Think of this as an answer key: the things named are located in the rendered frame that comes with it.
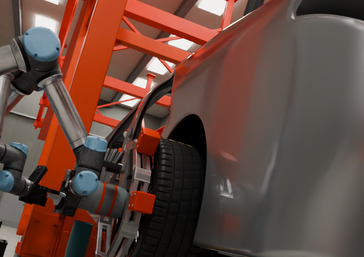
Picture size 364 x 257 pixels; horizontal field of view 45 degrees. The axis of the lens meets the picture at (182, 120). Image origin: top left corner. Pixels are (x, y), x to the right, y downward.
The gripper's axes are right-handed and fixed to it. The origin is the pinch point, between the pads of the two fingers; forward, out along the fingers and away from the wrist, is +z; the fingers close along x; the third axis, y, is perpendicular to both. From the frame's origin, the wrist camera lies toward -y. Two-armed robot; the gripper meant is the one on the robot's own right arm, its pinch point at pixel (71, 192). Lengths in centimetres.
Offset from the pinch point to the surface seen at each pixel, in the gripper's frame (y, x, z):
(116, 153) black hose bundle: 19.5, -12.5, -1.3
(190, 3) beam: 542, -224, 732
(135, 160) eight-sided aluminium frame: 18.2, -20.4, -4.1
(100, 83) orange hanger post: 64, -4, 55
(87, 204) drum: -2.2, -9.0, 12.2
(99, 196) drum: 2.0, -12.5, 10.0
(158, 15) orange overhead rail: 249, -74, 304
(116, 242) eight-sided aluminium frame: -14.0, -21.0, -5.2
